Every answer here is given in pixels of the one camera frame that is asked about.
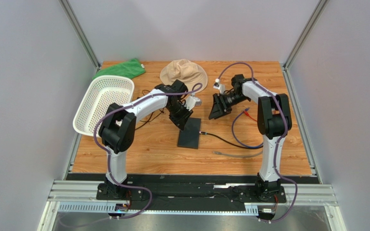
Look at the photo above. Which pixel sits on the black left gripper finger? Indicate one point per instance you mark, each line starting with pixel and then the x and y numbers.
pixel 183 121
pixel 178 121

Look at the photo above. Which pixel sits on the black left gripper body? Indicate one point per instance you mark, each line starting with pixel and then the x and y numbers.
pixel 179 110

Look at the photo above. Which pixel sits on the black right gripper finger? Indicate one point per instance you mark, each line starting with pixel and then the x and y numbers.
pixel 221 109
pixel 217 98

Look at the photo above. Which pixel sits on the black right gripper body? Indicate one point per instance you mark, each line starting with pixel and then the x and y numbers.
pixel 220 104

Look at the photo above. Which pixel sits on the black Mercury network switch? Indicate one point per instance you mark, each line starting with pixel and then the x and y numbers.
pixel 189 137

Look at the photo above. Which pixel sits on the black power adapter with cord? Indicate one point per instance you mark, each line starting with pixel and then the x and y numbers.
pixel 149 103

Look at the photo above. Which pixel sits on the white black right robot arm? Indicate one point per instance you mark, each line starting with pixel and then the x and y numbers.
pixel 273 122

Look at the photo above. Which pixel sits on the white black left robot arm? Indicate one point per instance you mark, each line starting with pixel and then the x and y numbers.
pixel 116 130

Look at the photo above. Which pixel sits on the beige bucket hat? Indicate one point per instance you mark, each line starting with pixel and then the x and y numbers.
pixel 186 71

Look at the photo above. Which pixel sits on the green cloth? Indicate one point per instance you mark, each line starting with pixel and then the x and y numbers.
pixel 129 69

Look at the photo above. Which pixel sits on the white perforated plastic basket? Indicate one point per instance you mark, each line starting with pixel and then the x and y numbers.
pixel 103 91

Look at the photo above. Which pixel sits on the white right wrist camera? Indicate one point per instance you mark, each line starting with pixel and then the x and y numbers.
pixel 219 86

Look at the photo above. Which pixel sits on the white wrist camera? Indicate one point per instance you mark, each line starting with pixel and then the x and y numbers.
pixel 219 86
pixel 192 101

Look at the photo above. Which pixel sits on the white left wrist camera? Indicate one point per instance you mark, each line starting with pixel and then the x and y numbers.
pixel 192 101

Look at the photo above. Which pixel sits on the aluminium front rail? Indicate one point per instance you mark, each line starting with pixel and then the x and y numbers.
pixel 73 196

